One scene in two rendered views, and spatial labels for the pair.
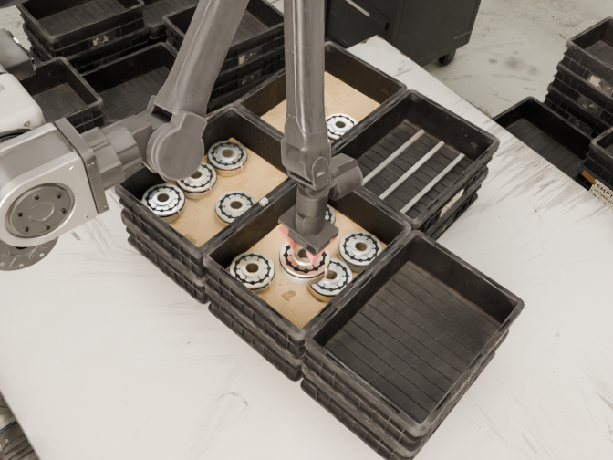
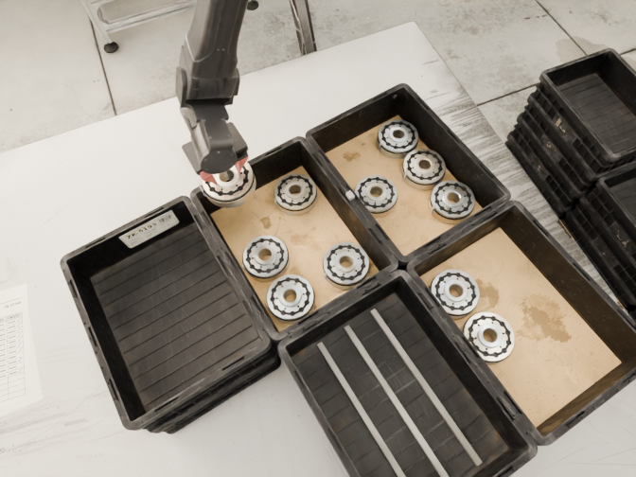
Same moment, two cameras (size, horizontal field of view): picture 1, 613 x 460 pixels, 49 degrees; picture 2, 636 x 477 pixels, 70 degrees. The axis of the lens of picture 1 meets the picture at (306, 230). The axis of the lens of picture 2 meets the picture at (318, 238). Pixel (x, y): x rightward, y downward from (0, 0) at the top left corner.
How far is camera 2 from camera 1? 129 cm
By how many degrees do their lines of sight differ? 54
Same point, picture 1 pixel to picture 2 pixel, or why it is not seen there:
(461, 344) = (153, 365)
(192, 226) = (367, 160)
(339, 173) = (202, 130)
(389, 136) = (475, 408)
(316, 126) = (191, 42)
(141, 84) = not seen: outside the picture
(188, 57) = not seen: outside the picture
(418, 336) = (180, 325)
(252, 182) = (416, 221)
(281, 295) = (268, 216)
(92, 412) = (246, 107)
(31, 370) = (291, 78)
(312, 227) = not seen: hidden behind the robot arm
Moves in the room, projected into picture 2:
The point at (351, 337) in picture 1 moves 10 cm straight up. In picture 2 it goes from (203, 263) to (191, 245)
